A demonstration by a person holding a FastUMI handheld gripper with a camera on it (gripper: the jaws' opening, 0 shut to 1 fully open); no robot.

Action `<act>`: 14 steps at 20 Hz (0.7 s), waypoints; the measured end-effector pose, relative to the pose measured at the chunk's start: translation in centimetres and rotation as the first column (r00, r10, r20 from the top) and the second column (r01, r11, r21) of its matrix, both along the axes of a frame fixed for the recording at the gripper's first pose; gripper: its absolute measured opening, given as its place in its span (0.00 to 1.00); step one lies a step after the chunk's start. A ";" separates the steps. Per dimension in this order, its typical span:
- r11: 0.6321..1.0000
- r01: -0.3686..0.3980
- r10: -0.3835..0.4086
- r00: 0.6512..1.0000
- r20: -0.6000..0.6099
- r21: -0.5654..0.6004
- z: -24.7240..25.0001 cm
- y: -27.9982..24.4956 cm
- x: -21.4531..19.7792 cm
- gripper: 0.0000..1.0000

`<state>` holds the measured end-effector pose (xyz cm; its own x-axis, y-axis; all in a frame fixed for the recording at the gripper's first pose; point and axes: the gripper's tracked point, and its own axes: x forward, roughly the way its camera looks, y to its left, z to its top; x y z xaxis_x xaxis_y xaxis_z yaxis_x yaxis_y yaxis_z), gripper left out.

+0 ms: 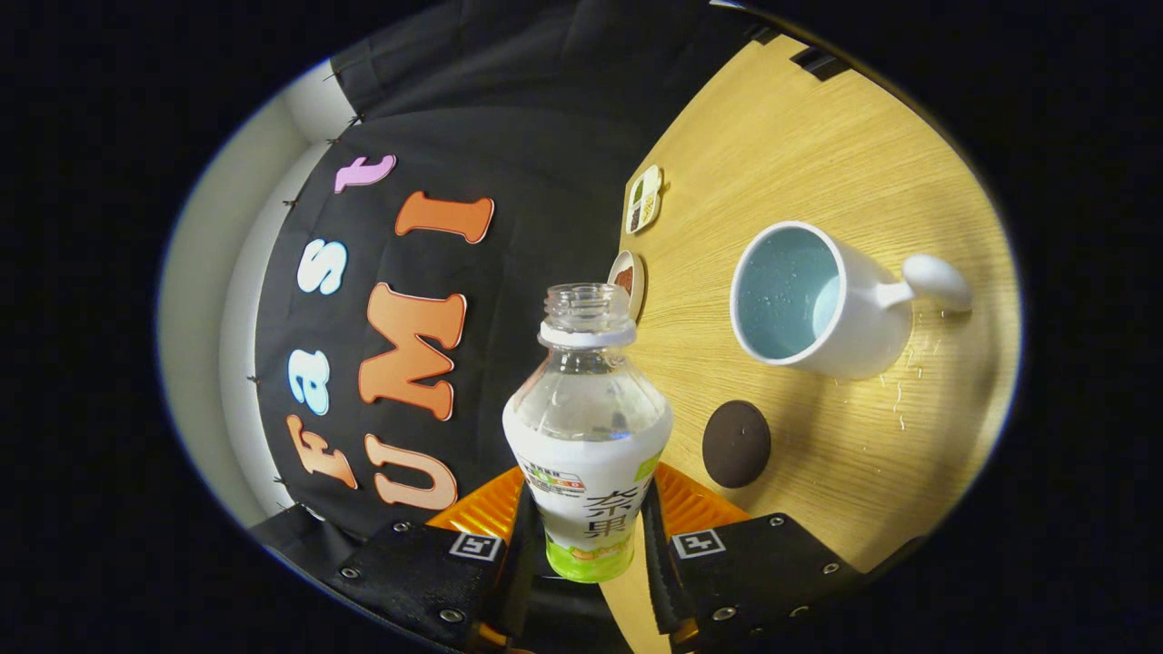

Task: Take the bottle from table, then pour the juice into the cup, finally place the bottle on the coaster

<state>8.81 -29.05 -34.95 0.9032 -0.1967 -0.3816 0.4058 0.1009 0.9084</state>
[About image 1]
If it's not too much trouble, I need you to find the dark brown round coaster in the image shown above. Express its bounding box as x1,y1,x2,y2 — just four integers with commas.
701,401,772,490

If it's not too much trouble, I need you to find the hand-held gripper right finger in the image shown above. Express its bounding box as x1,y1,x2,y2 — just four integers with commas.
641,461,864,654

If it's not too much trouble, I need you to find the clear bottle white green label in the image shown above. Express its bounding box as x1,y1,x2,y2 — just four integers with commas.
502,282,674,584

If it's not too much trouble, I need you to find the white round plate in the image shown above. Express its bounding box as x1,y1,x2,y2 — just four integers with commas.
607,250,647,323

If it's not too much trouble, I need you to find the wooden table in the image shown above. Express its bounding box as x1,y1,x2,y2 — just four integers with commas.
595,35,1023,654

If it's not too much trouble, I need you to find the black backdrop cloth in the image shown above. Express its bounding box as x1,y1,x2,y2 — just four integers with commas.
247,0,773,582

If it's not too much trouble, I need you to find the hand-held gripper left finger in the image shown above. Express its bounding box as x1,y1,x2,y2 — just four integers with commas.
332,465,546,654

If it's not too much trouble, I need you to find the white divided grain dish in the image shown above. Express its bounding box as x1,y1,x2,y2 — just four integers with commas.
624,164,664,235

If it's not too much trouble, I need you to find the white cup with handle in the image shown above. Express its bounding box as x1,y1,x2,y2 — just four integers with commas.
730,221,974,381

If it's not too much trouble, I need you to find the black table edge bracket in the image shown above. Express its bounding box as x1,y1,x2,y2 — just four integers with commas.
789,45,841,81

